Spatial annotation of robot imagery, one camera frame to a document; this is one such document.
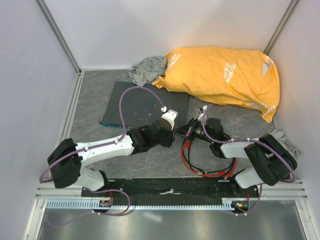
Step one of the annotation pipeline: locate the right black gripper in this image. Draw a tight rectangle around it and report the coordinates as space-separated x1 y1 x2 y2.
175 117 214 144

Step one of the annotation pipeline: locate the dark grey network switch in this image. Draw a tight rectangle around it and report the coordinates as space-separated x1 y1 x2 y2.
99 81 189 129

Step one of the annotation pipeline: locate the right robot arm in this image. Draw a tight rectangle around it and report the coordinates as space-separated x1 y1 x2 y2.
176 118 298 197

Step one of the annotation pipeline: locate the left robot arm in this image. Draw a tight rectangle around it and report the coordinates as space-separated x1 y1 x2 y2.
47 118 175 197

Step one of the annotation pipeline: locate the grey cloth at back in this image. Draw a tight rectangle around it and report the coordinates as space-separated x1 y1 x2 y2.
127 55 167 87

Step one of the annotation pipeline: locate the grey cloth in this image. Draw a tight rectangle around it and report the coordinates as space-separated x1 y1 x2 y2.
270 127 303 162
127 55 167 87

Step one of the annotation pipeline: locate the yellow printed fabric bag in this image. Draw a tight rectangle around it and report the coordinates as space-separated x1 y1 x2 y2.
153 46 280 123

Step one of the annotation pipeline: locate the grey cloth at right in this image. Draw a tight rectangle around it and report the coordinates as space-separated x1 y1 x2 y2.
270 127 303 162

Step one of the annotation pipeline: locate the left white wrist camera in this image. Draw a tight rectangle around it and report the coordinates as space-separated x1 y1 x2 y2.
160 106 179 130

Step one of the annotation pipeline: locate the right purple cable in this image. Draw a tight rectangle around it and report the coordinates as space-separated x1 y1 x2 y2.
201 104 298 218

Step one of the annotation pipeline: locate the purple cable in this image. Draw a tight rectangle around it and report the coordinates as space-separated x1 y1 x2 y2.
201 104 298 218
39 86 167 183

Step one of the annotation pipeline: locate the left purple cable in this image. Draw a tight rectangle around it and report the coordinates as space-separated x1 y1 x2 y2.
39 86 167 183

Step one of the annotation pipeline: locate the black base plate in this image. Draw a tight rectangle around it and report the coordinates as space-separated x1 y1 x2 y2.
81 177 260 206

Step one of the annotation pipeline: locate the black ethernet cable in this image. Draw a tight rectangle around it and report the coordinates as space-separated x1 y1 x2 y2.
182 139 236 177

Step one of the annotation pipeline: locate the red ethernet cable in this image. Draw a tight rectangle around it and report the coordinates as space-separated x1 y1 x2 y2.
180 138 237 180

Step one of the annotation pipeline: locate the slotted cable duct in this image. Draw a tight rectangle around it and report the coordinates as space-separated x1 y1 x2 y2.
46 198 248 211

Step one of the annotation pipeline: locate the aluminium frame rail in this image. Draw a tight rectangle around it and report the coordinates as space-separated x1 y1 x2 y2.
24 69 85 240

